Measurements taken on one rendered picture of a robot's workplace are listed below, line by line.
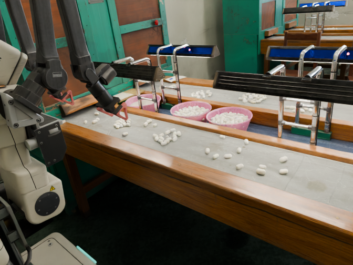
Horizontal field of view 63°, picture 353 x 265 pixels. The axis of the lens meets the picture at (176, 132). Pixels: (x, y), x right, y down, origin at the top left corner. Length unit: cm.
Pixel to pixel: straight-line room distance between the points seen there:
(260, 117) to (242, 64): 263
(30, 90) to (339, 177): 114
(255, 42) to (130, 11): 217
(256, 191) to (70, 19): 88
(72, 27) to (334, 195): 108
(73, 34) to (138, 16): 149
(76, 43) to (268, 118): 114
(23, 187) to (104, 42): 136
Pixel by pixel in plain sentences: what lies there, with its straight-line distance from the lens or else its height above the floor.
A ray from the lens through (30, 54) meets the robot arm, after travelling 150.
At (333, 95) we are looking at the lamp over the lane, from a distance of 114.
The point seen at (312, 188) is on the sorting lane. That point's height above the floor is 74.
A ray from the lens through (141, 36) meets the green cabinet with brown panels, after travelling 256.
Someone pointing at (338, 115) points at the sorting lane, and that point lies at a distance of 183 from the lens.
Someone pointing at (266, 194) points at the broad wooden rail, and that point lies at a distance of 110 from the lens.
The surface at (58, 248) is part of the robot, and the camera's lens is 180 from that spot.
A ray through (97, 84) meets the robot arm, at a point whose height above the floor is 116.
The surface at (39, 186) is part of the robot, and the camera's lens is 129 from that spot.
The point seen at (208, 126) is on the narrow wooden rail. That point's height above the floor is 76.
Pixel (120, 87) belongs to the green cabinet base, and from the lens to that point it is 240.
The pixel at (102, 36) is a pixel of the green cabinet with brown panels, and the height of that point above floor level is 122.
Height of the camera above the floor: 144
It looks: 25 degrees down
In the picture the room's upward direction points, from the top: 7 degrees counter-clockwise
